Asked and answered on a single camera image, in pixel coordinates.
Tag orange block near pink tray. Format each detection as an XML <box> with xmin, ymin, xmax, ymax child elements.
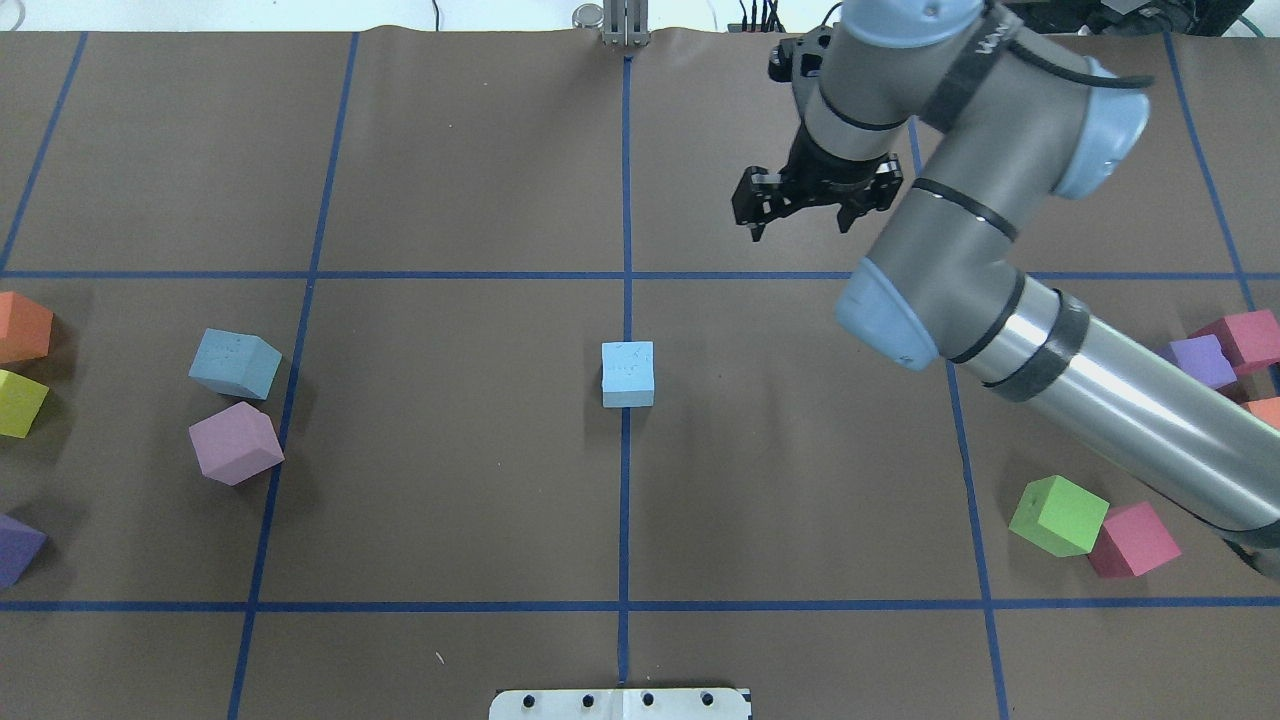
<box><xmin>1242</xmin><ymin>397</ymin><xmax>1280</xmax><ymax>430</ymax></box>

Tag red block beside green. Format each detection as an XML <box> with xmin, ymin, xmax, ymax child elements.
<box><xmin>1087</xmin><ymin>501</ymin><xmax>1183</xmax><ymax>579</ymax></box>

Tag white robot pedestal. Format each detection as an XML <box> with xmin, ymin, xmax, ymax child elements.
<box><xmin>488</xmin><ymin>687</ymin><xmax>754</xmax><ymax>719</ymax></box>

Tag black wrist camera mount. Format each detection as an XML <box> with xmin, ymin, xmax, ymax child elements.
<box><xmin>767</xmin><ymin>24</ymin><xmax>835</xmax><ymax>87</ymax></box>

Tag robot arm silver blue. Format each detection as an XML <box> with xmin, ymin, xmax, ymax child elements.
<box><xmin>731</xmin><ymin>1</ymin><xmax>1279</xmax><ymax>578</ymax></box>

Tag aluminium frame post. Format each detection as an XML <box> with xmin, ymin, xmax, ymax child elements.
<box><xmin>600</xmin><ymin>0</ymin><xmax>652</xmax><ymax>47</ymax></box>

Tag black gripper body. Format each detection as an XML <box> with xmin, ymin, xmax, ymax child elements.
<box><xmin>732</xmin><ymin>129</ymin><xmax>902</xmax><ymax>227</ymax></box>

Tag dark purple block near bin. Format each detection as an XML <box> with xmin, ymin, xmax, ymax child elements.
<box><xmin>1</xmin><ymin>515</ymin><xmax>49</xmax><ymax>589</ymax></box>

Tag small metal cylinder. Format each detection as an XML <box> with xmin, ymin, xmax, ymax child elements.
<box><xmin>571</xmin><ymin>3</ymin><xmax>605</xmax><ymax>29</ymax></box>

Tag lilac pink foam block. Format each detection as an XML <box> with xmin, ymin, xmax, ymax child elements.
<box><xmin>188</xmin><ymin>402</ymin><xmax>284</xmax><ymax>486</ymax></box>

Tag orange block near bin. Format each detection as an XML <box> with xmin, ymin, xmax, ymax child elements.
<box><xmin>1</xmin><ymin>291</ymin><xmax>55</xmax><ymax>364</ymax></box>

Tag magenta block near pink tray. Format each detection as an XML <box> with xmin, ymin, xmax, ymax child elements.
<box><xmin>1189</xmin><ymin>309</ymin><xmax>1279</xmax><ymax>377</ymax></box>

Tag purple block near pink tray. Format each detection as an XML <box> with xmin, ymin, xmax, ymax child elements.
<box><xmin>1156</xmin><ymin>334</ymin><xmax>1239</xmax><ymax>391</ymax></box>

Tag light blue foam block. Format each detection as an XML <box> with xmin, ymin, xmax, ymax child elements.
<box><xmin>602</xmin><ymin>341</ymin><xmax>657</xmax><ymax>409</ymax></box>

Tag yellow foam block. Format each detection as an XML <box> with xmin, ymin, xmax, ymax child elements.
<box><xmin>1</xmin><ymin>369</ymin><xmax>50</xmax><ymax>438</ymax></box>

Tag green foam block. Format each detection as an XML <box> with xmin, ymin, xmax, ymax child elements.
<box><xmin>1009</xmin><ymin>475</ymin><xmax>1110</xmax><ymax>559</ymax></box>

